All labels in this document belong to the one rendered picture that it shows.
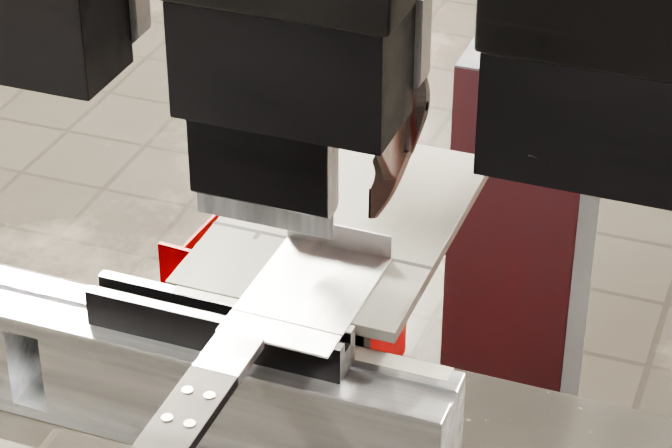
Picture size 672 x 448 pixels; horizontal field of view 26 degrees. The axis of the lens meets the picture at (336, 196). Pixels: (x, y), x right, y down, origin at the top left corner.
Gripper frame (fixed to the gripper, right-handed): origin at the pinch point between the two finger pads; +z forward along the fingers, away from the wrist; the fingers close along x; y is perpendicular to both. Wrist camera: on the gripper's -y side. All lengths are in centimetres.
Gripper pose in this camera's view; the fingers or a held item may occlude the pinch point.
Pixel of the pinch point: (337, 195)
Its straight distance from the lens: 108.8
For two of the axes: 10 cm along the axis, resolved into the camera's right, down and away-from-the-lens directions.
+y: -2.7, -1.7, -9.5
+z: -2.3, 9.7, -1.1
